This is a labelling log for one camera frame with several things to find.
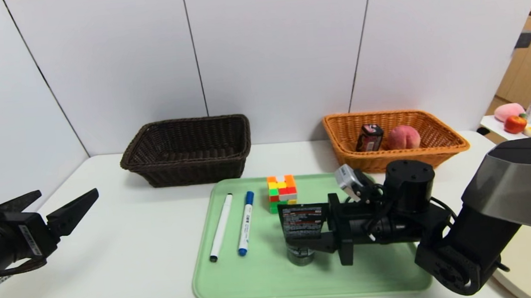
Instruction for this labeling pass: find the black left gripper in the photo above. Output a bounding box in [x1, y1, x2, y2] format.
[0, 186, 104, 280]

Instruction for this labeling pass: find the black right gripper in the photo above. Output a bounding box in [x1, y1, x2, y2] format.
[283, 188, 397, 270]

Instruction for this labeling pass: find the black cosmetic tube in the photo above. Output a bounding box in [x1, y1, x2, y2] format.
[276, 201, 334, 268]

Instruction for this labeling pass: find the multicolour puzzle cube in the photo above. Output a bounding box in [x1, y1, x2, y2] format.
[267, 174, 299, 214]

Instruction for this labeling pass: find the white marker blue cap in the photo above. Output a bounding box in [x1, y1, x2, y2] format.
[234, 191, 259, 256]

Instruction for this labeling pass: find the dark brown wicker basket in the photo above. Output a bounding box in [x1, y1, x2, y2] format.
[117, 113, 254, 191]

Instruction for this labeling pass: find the orange wicker basket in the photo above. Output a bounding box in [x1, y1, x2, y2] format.
[322, 104, 472, 178]

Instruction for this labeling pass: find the light green plastic tray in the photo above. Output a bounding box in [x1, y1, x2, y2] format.
[185, 165, 434, 298]

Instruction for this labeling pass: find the white marker black cap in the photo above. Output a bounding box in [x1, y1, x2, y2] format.
[205, 194, 238, 263]

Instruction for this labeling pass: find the white side table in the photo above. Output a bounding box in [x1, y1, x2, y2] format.
[478, 113, 531, 148]

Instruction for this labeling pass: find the red apple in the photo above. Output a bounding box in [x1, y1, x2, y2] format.
[503, 114, 528, 135]

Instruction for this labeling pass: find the pink plush peach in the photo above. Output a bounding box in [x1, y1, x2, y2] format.
[494, 102, 526, 124]

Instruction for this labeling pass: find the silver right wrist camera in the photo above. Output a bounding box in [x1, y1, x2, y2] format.
[333, 161, 377, 204]

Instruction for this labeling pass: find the dark grey wall box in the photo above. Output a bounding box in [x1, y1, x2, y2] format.
[512, 31, 531, 51]

